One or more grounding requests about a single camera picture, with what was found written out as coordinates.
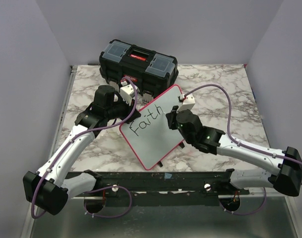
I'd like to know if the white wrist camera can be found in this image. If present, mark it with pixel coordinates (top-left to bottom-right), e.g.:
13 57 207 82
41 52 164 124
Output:
120 79 139 106
177 94 195 113

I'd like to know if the purple cable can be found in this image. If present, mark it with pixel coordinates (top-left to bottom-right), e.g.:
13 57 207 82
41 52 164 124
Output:
31 76 132 219
179 83 302 216

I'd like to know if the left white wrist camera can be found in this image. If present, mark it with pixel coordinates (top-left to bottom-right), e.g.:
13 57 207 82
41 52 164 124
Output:
120 79 139 106

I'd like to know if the aluminium frame rail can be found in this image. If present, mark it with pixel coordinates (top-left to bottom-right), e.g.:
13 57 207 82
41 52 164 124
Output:
20 65 78 238

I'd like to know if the pink framed whiteboard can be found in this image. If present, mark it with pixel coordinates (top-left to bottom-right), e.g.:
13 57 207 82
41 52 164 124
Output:
120 84 183 171

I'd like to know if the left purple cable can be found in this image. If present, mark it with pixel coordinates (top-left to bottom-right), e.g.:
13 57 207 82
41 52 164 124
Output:
31 76 132 219

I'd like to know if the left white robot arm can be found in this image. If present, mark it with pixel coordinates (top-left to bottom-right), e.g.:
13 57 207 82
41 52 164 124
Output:
23 83 140 219

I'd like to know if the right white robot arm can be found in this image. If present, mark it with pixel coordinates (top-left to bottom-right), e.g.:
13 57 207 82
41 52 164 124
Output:
166 106 302 197

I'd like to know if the blue tape piece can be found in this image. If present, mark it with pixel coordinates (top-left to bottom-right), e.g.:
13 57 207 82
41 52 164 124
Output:
164 173 173 179

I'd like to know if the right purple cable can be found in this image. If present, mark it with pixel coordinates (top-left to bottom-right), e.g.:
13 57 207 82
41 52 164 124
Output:
179 83 302 216

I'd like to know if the black plastic toolbox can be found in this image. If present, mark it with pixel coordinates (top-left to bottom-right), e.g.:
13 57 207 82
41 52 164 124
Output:
99 39 179 103

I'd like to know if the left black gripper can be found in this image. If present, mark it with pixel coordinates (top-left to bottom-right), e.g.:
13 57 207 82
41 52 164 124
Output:
106 94 141 124

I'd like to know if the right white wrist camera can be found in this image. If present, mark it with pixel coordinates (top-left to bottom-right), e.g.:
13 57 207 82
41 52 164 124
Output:
177 94 195 113

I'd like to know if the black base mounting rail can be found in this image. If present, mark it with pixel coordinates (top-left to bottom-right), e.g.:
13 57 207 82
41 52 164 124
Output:
77 169 249 207

